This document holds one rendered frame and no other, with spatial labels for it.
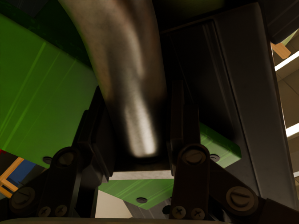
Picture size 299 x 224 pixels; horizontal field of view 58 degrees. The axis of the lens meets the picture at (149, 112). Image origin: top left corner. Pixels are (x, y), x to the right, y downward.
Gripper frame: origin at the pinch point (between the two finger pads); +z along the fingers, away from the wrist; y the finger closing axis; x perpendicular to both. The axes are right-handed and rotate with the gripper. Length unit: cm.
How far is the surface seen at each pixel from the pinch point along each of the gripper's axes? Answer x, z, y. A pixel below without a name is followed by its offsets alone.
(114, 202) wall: -549, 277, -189
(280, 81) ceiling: -490, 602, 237
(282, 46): -143, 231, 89
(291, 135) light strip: -325, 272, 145
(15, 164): -347, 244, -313
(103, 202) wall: -531, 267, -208
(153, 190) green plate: -10.8, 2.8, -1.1
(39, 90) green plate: 0.8, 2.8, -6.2
